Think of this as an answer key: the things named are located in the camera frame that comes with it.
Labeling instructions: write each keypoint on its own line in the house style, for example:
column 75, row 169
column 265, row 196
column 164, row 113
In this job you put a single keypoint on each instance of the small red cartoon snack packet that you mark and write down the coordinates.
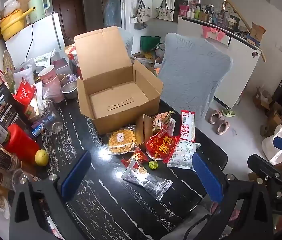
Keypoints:
column 140, row 157

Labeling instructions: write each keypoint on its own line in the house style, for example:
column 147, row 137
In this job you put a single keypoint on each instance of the open cardboard box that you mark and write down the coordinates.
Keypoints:
column 114, row 91

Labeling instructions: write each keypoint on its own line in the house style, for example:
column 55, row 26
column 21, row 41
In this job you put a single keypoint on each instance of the green slipper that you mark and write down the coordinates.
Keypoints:
column 228, row 112

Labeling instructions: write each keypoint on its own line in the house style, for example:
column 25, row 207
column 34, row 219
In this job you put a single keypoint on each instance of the white patterned snack pouch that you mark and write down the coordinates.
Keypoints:
column 182, row 156

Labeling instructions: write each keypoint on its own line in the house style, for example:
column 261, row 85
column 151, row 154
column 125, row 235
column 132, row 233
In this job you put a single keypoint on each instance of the silver foil snack packet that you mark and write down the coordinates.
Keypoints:
column 137, row 174

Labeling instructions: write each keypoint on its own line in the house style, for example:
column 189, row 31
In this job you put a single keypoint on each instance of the pink slipper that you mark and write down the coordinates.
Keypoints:
column 215, row 116
column 223, row 127

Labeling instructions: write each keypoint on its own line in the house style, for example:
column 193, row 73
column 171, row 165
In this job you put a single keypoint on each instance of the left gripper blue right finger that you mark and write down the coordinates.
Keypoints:
column 210, row 175

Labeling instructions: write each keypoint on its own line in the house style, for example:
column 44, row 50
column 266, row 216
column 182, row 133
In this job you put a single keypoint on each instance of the black printed box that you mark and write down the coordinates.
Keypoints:
column 12, row 111

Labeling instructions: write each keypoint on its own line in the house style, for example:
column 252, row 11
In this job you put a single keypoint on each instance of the pink slipper far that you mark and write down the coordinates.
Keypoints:
column 215, row 116

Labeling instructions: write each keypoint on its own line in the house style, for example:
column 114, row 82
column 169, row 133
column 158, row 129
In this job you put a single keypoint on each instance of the grey leaf-pattern covered chair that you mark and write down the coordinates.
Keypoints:
column 191, row 72

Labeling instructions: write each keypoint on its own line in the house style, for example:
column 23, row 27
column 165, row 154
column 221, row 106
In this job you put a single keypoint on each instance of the yellow pot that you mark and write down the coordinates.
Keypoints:
column 13, row 23

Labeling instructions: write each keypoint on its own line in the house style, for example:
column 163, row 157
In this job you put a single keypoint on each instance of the clear glass measuring jug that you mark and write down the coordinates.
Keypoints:
column 50, row 120

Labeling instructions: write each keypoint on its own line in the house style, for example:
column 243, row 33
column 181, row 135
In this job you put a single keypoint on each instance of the green bag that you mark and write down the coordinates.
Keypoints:
column 148, row 43

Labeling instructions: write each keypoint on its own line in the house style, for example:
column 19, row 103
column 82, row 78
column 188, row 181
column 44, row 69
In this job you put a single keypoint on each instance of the white refrigerator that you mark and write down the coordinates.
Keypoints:
column 37, row 39

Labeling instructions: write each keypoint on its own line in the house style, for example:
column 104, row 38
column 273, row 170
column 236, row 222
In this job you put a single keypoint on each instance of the small brown cardboard box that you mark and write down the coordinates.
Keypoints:
column 143, row 130

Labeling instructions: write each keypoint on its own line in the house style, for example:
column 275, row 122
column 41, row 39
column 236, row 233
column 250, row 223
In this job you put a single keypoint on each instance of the dark brown door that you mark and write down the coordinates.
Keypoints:
column 71, row 17

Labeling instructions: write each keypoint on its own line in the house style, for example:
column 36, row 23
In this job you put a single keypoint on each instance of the steel bowl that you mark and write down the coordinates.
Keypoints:
column 69, row 90

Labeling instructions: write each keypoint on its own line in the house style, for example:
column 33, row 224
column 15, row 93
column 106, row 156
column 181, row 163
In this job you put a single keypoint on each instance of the packaged yellow waffles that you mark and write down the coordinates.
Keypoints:
column 122, row 141

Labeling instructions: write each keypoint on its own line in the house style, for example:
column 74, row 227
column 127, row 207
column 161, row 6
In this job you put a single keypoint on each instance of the woven round mat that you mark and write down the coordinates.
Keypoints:
column 8, row 68

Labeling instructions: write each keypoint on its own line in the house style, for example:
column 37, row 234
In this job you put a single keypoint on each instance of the red white long snack packet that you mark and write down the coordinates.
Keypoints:
column 187, row 131

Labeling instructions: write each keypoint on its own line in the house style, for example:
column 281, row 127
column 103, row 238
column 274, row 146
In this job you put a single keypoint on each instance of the clear jar amber contents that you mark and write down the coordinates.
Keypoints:
column 18, row 174

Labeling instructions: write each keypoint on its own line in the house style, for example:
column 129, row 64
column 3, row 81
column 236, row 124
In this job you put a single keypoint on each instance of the brown green meat snack packet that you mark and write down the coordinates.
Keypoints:
column 161, row 120

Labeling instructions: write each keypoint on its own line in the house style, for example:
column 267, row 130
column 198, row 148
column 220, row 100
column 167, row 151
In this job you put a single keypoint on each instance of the red plastic container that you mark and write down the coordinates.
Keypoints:
column 20, row 144

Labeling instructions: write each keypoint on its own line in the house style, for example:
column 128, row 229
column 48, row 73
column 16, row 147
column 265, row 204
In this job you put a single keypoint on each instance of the pink rose cone packet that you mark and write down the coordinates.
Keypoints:
column 171, row 126

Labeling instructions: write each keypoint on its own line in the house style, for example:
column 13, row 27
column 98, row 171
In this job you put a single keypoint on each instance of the white tote bag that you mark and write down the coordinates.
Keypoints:
column 140, row 15
column 164, row 13

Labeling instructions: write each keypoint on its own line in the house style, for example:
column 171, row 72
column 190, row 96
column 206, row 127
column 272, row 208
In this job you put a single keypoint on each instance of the green lollipop yellow stick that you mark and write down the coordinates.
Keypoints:
column 153, row 165

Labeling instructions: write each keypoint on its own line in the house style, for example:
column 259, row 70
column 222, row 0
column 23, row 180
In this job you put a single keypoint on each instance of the white tote bag left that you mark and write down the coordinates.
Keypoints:
column 140, row 15

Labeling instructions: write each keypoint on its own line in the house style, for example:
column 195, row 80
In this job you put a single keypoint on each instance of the red gold-lettered snack packet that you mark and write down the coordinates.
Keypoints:
column 162, row 145

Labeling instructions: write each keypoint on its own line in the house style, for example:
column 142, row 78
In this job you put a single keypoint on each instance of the pink paper cup stack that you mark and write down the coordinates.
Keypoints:
column 51, row 87

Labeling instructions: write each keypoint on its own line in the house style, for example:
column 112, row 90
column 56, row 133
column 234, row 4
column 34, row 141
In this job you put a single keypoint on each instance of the white tote bag right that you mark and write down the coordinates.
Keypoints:
column 164, row 13

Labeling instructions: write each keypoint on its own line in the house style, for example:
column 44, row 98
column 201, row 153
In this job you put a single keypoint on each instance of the pink slipper near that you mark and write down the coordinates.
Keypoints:
column 223, row 127

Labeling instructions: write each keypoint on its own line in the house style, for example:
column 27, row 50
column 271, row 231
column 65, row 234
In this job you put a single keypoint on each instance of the red foil bag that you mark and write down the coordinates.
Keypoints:
column 25, row 93

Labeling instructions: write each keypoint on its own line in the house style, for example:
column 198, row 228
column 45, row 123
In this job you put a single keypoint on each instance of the yellow lemon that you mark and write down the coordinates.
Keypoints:
column 41, row 158

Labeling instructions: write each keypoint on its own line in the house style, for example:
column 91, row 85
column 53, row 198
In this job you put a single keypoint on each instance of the light green electric kettle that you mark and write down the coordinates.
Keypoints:
column 39, row 12

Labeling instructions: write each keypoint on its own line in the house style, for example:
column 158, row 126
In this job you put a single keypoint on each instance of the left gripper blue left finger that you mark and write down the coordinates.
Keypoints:
column 73, row 175

